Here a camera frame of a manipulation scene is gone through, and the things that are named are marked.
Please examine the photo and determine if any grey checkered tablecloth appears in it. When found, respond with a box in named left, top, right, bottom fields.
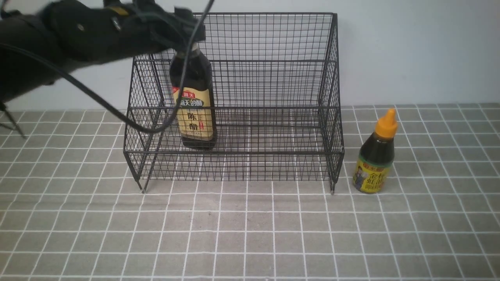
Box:
left=1, top=103, right=499, bottom=281

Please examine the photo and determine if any black cable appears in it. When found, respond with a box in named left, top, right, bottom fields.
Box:
left=0, top=0, right=215, bottom=135

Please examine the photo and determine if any dark vinegar bottle gold cap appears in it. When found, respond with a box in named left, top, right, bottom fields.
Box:
left=169, top=43, right=218, bottom=151

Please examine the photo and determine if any black wire mesh rack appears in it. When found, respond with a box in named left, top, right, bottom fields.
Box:
left=123, top=12, right=345, bottom=191

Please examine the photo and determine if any small sauce bottle orange cap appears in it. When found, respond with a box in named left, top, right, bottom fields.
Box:
left=352, top=108, right=398, bottom=194

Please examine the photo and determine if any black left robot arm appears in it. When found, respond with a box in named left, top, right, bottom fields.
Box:
left=1, top=0, right=206, bottom=103

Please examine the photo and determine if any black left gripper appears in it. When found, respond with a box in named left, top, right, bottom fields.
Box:
left=41, top=0, right=207, bottom=64

